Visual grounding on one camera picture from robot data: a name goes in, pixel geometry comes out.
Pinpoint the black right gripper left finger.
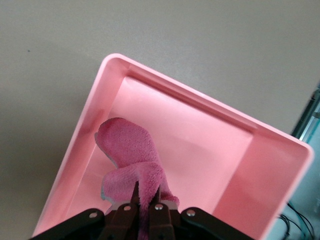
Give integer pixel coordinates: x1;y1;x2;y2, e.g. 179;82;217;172
29;181;140;240

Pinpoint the thin black floor cable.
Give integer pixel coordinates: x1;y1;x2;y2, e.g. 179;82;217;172
279;202;320;240

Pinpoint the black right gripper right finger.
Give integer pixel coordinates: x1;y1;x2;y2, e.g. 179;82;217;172
149;187;253;240

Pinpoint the pink plastic bin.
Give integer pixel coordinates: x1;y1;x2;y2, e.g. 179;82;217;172
31;52;315;240

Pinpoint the dark metal frame bar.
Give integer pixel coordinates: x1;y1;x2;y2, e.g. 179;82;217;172
291;83;320;141

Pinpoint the large table cover mat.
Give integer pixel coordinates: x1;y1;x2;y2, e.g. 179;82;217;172
0;0;320;240

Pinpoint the pink microfibre cloth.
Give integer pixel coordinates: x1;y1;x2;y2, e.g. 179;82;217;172
94;116;180;240

